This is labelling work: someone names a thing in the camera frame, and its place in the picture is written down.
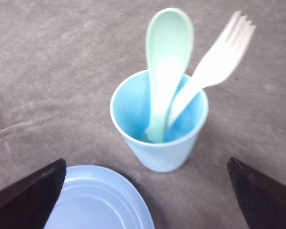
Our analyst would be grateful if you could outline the white plastic fork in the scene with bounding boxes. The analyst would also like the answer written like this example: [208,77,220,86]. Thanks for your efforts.
[167,11,255,128]

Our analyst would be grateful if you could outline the mint green plastic spoon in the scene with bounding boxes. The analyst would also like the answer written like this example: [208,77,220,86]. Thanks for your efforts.
[145,8,194,143]

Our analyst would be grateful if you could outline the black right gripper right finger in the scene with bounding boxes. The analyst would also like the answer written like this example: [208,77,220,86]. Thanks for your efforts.
[227,157,286,229]

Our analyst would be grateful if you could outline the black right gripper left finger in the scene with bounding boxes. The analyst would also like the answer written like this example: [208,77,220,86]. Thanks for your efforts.
[0,158,66,229]

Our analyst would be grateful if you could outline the blue plastic plate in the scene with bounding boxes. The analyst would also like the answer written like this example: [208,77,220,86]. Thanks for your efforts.
[45,165,155,229]

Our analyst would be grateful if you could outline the light blue plastic cup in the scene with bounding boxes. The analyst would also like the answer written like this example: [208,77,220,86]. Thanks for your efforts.
[110,70,209,173]

